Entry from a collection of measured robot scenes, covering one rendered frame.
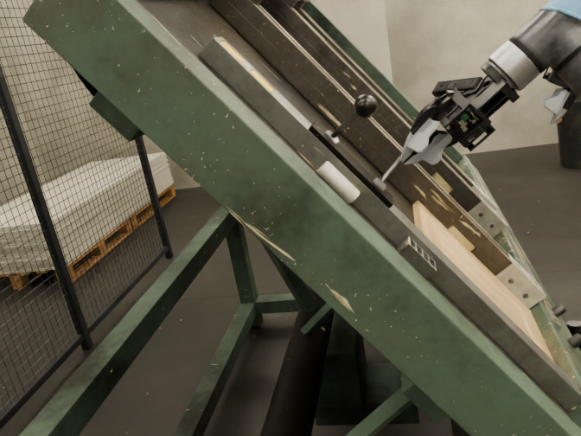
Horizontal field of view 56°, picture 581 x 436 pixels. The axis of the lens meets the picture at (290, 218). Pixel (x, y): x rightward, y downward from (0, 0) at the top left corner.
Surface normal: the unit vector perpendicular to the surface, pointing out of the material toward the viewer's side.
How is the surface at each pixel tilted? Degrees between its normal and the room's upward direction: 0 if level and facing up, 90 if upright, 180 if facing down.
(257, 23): 90
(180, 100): 90
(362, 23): 90
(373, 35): 90
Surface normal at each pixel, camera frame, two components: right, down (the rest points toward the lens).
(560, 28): -0.29, 0.12
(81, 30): -0.17, 0.34
